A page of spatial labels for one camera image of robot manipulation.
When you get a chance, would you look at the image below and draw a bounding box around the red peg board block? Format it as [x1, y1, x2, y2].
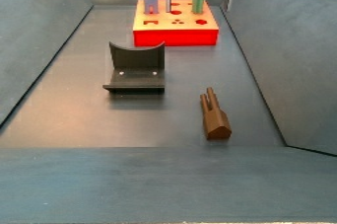
[133, 0, 218, 46]

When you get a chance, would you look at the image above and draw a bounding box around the black curved fixture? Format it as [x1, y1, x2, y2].
[103, 43, 167, 92]

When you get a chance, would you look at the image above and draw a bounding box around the brown three-prong peg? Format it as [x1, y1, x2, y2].
[200, 87, 232, 140]

